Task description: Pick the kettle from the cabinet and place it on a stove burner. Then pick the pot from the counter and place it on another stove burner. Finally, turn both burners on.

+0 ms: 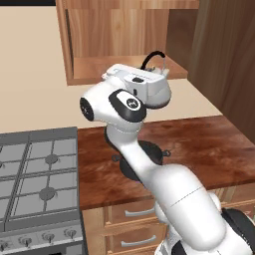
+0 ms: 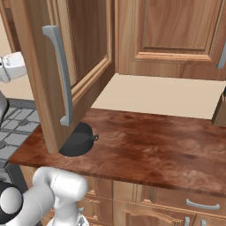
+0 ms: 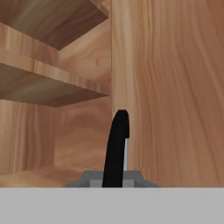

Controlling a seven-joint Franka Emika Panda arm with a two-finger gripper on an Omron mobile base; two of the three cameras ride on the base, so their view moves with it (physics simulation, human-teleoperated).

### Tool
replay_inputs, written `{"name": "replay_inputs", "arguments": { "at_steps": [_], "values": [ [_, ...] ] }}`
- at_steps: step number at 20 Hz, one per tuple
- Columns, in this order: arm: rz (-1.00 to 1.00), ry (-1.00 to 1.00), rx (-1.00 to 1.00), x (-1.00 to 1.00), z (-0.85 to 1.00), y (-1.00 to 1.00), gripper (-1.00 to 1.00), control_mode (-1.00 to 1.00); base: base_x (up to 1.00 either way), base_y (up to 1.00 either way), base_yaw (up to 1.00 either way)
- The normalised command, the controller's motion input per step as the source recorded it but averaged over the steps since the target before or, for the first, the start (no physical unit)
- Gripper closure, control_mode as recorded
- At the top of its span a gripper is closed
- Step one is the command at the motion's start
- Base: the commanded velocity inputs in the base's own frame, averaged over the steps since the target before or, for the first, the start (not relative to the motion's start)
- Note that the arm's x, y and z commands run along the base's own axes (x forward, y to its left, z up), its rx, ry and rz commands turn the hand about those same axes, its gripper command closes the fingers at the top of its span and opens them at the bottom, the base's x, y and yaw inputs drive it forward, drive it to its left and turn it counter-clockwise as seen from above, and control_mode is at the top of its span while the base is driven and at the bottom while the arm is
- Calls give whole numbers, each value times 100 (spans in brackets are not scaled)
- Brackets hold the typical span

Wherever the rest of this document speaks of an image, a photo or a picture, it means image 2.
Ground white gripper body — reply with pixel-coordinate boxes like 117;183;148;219
6;51;28;81

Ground grey stove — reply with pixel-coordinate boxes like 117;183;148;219
0;98;41;195

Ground black pot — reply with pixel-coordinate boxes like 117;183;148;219
58;121;100;158

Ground wooden base cabinet door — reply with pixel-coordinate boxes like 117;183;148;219
112;200;196;226
193;214;226;226

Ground wooden drawer front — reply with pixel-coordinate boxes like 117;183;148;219
140;185;226;219

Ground brown wooden block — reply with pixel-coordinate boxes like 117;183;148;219
211;87;226;128

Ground wooden wall cabinet door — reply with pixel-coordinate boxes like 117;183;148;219
114;0;226;82
8;0;116;154

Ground wooden wall cabinet body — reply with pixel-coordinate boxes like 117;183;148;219
0;0;20;53

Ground long grey door handle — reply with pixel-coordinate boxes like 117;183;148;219
41;25;74;128
216;41;226;70

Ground short grey drawer handle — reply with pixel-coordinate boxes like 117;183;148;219
185;198;221;211

